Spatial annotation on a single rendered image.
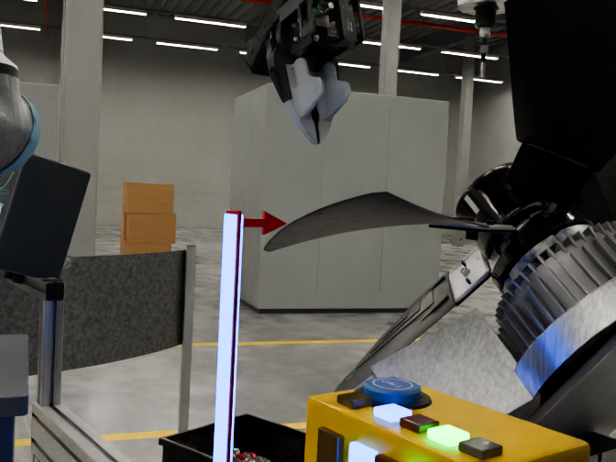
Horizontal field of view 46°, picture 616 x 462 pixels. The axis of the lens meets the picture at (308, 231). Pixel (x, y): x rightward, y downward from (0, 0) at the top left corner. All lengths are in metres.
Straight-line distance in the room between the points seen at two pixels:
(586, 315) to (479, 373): 0.15
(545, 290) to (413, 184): 6.84
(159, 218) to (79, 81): 4.07
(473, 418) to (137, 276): 2.42
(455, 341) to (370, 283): 6.65
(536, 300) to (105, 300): 2.09
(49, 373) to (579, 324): 0.79
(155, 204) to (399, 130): 3.17
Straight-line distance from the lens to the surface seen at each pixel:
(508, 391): 0.87
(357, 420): 0.48
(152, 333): 2.95
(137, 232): 8.99
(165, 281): 2.97
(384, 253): 7.56
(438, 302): 1.01
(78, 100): 5.17
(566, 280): 0.87
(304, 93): 0.80
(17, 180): 1.23
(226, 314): 0.72
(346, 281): 7.42
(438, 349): 0.89
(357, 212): 0.76
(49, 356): 1.21
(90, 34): 5.24
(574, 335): 0.82
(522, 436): 0.47
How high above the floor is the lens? 1.21
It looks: 3 degrees down
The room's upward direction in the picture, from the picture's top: 3 degrees clockwise
